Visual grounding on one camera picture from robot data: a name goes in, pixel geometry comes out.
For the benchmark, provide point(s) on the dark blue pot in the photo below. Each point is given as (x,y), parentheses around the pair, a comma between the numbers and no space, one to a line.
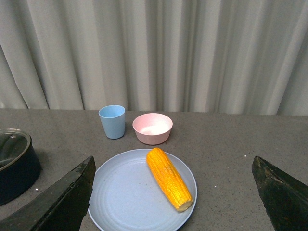
(20,176)

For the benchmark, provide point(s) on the light blue cup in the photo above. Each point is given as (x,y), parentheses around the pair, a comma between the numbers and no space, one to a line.
(113,120)

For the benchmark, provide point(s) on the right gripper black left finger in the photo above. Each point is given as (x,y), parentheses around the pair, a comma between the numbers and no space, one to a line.
(61,207)

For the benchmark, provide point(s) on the light blue plate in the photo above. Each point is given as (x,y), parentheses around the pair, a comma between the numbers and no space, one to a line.
(126,197)

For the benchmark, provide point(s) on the glass lid with blue knob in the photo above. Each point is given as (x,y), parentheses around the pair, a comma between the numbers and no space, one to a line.
(14,143)

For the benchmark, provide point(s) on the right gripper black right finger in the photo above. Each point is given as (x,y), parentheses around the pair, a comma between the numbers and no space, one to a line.
(284,197)

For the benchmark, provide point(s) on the yellow corn cob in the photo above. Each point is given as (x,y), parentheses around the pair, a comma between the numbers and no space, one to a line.
(169,179)

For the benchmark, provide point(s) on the pink bowl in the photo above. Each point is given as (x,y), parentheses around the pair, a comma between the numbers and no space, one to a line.
(152,128)

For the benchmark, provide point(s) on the grey curtain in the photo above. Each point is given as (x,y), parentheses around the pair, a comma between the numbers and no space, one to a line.
(219,56)

